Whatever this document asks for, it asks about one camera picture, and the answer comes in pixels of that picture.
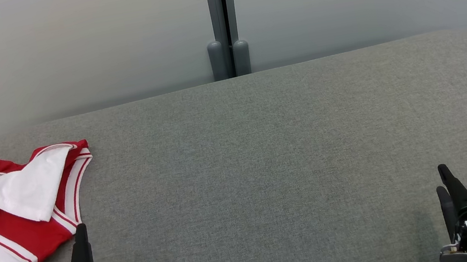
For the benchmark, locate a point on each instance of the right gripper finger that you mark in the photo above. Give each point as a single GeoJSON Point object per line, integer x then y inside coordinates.
{"type": "Point", "coordinates": [460, 197]}
{"type": "Point", "coordinates": [447, 213]}

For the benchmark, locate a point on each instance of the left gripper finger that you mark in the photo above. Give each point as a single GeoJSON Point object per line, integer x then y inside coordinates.
{"type": "Point", "coordinates": [83, 260]}

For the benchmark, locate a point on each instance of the red white sleeveless jersey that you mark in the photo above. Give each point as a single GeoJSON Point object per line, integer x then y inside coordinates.
{"type": "Point", "coordinates": [10, 187]}

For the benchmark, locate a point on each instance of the grey partition post, rounded feet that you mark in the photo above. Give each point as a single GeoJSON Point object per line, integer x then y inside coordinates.
{"type": "Point", "coordinates": [223, 19]}

